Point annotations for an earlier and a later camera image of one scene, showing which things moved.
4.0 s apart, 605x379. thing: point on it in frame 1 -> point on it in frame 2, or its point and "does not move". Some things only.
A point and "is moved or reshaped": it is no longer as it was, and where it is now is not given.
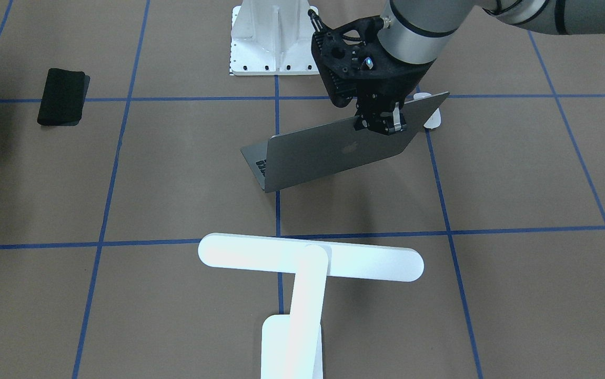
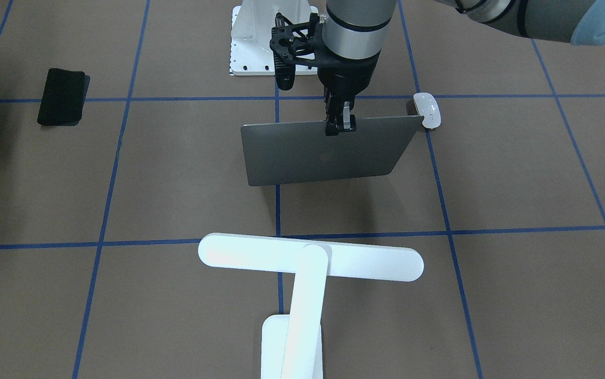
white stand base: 292,345 does not move
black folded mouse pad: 63,98 does not move
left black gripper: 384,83 -> 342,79
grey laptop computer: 279,159 is moved or reshaped
